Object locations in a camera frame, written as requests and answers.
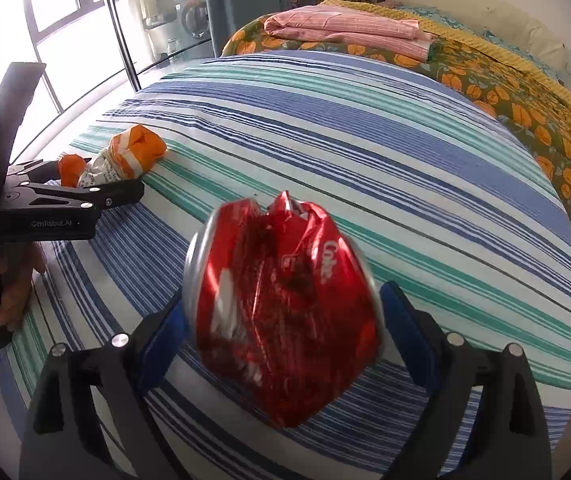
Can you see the crushed red can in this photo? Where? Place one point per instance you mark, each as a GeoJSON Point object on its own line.
{"type": "Point", "coordinates": [275, 310]}

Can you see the white orange wrapper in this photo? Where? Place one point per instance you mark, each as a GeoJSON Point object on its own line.
{"type": "Point", "coordinates": [125, 157]}

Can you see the person's left hand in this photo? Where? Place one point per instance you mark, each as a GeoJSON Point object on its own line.
{"type": "Point", "coordinates": [13, 285]}

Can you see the clear water jug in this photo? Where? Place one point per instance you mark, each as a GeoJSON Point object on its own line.
{"type": "Point", "coordinates": [173, 46]}

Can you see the grey washing machine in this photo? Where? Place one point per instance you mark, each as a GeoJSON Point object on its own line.
{"type": "Point", "coordinates": [193, 12]}

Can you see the blue grey curtain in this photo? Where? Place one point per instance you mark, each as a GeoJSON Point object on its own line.
{"type": "Point", "coordinates": [240, 5]}

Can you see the green folded cloth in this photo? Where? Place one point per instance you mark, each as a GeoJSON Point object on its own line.
{"type": "Point", "coordinates": [431, 52]}

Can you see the yellow blanket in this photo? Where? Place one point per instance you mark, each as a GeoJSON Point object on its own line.
{"type": "Point", "coordinates": [345, 5]}

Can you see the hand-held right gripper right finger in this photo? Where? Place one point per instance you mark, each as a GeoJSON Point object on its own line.
{"type": "Point", "coordinates": [415, 345]}

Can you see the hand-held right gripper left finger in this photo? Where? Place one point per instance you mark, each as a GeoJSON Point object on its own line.
{"type": "Point", "coordinates": [160, 355]}

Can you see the black framed glass door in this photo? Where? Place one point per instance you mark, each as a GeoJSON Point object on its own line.
{"type": "Point", "coordinates": [123, 35]}

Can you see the pink folded blanket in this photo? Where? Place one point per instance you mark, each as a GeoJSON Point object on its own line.
{"type": "Point", "coordinates": [340, 25]}

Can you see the teal floral pillow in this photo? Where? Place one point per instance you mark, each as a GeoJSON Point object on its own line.
{"type": "Point", "coordinates": [435, 12]}
{"type": "Point", "coordinates": [540, 55]}

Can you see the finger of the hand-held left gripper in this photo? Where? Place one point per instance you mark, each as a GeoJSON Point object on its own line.
{"type": "Point", "coordinates": [10, 120]}
{"type": "Point", "coordinates": [90, 195]}

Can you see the metal basin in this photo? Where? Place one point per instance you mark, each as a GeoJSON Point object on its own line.
{"type": "Point", "coordinates": [158, 20]}

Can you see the blue green striped tablecloth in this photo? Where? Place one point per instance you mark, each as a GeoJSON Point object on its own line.
{"type": "Point", "coordinates": [365, 160]}

